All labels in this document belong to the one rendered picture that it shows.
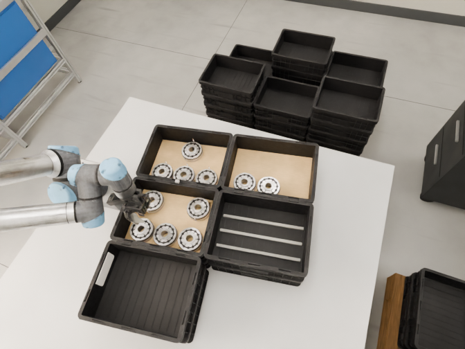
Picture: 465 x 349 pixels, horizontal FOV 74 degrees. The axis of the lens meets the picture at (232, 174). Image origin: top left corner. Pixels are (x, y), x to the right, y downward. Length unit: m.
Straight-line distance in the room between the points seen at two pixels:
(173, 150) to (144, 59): 2.03
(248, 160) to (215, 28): 2.39
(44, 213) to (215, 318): 0.77
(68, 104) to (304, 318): 2.82
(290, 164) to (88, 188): 0.89
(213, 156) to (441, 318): 1.45
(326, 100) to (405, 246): 1.12
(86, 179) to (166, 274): 0.51
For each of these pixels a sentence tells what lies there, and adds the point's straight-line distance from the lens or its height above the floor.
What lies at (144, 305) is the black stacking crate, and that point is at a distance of 1.36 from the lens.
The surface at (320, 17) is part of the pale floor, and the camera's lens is 3.81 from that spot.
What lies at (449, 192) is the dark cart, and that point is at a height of 0.26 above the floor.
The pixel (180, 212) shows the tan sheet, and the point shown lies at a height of 0.83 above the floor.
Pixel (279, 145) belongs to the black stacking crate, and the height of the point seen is 0.89.
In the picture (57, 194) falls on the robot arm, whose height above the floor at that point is 1.01.
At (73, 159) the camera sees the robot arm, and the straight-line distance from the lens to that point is 1.44.
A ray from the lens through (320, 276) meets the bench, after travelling 1.45.
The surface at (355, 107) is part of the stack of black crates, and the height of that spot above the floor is 0.49.
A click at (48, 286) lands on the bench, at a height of 0.70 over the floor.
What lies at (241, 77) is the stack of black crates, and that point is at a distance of 2.37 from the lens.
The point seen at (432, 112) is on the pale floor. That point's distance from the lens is 3.10.
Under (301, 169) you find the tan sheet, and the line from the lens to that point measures 1.49.
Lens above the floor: 2.10
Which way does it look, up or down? 60 degrees down
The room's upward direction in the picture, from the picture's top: 9 degrees counter-clockwise
